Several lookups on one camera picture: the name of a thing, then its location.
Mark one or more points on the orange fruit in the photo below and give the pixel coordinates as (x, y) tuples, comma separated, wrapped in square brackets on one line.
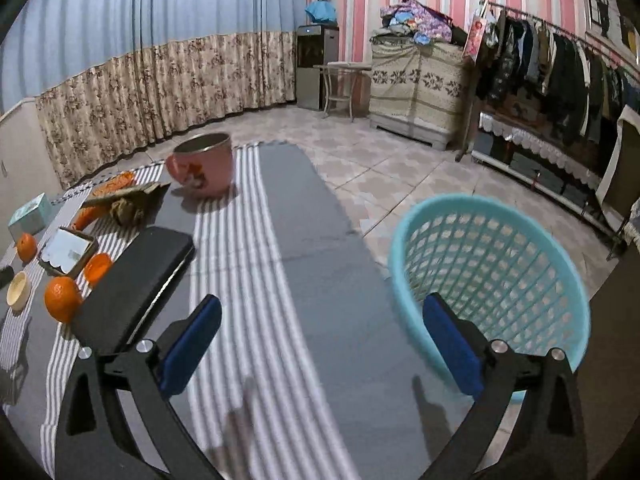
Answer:
[(26, 248), (97, 266), (62, 299)]

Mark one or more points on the clothes rack with garments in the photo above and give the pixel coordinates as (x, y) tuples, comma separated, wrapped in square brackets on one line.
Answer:
[(561, 90)]

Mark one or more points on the turquoise plastic laundry basket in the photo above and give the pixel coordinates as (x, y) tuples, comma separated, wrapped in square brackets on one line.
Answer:
[(493, 267)]

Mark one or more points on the blue floral curtain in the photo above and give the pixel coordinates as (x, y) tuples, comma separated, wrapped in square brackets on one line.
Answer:
[(109, 77)]

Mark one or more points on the teal tissue box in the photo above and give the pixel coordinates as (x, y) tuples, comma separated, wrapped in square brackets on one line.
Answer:
[(30, 218)]

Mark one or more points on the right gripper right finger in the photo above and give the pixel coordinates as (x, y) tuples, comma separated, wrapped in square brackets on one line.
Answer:
[(547, 440)]

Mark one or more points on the low TV bench lace cover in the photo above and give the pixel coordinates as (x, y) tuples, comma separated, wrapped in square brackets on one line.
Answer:
[(545, 169)]

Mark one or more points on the small cream bowl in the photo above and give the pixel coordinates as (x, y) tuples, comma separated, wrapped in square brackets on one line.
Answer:
[(18, 292)]

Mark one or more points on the crumpled brown paper ball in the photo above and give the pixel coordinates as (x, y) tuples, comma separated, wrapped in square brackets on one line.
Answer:
[(132, 210)]

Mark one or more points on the pile of colourful clothes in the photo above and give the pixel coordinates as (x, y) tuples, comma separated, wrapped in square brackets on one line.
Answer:
[(423, 25)]

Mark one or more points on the grey water dispenser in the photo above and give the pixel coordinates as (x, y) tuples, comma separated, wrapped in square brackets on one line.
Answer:
[(316, 45)]

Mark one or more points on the camouflage wrapper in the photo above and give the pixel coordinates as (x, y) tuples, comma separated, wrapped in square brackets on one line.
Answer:
[(138, 192)]

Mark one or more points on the orange snack bag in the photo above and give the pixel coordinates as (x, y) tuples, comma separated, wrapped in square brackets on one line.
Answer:
[(89, 214)]

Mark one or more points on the small framed mirror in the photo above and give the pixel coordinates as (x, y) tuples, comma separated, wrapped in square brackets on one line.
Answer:
[(66, 252)]

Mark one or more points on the black flat case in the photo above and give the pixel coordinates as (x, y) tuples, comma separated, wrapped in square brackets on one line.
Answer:
[(119, 307)]

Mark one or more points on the blue bag on dispenser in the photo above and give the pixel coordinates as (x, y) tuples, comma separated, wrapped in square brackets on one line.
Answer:
[(321, 12)]

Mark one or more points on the cloth covered cabinet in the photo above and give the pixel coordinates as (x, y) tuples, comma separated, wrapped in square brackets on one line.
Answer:
[(418, 92)]

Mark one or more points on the small wooden side table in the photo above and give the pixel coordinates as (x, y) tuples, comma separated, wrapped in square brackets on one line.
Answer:
[(339, 79)]

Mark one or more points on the framed wall picture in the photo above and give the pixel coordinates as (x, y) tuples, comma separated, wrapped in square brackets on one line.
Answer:
[(609, 26)]

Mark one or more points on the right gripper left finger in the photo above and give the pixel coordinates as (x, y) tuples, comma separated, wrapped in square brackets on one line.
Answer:
[(94, 440)]

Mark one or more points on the pink metal cup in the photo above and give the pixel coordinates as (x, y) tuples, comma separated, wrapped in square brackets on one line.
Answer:
[(203, 165)]

